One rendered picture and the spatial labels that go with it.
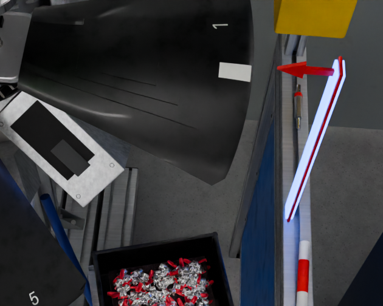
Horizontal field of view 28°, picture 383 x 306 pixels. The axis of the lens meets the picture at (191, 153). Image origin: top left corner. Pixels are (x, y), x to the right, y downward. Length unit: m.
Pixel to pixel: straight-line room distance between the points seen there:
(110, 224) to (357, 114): 0.73
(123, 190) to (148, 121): 1.21
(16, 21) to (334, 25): 0.45
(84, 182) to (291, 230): 0.30
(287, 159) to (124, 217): 0.89
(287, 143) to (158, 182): 0.97
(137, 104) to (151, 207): 1.28
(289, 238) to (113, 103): 0.39
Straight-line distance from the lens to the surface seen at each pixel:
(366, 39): 1.86
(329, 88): 0.81
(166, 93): 0.75
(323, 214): 2.06
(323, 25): 1.07
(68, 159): 0.91
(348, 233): 2.05
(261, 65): 1.92
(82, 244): 1.90
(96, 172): 0.91
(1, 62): 0.79
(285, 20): 1.06
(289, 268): 1.03
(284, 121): 1.14
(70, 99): 0.75
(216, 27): 0.79
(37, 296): 0.91
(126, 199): 1.95
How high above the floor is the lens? 1.79
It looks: 58 degrees down
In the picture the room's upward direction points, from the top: 6 degrees clockwise
